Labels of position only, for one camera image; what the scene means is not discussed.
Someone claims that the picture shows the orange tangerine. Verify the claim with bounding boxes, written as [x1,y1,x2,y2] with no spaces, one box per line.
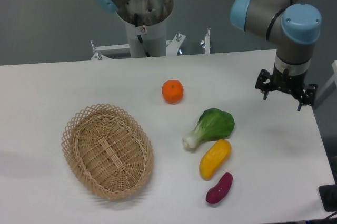
[161,79,184,104]

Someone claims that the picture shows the yellow mango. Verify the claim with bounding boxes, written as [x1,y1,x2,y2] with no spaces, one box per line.
[199,139,232,180]

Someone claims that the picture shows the white post at right edge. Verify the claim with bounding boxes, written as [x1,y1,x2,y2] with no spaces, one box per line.
[313,60,336,110]

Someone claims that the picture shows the black cable on pedestal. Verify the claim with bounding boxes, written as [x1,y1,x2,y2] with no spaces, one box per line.
[134,13,151,58]

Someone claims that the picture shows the green bok choy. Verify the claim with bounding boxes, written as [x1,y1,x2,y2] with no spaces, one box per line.
[182,108,235,150]

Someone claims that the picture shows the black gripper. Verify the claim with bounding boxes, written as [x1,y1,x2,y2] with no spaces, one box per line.
[255,66,318,111]

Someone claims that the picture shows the black device at table edge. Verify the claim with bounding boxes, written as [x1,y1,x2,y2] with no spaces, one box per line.
[318,184,336,212]

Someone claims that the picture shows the white metal base frame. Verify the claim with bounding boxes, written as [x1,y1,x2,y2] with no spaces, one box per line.
[91,27,212,60]

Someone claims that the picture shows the woven wicker basket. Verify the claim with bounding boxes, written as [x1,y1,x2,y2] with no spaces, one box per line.
[61,104,154,200]

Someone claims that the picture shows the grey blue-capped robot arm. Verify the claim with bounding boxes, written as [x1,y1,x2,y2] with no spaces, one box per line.
[95,0,322,106]

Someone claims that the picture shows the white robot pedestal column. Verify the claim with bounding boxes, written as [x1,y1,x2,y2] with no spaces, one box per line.
[125,22,166,58]

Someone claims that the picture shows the purple sweet potato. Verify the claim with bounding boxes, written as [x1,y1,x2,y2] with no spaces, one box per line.
[205,172,233,205]

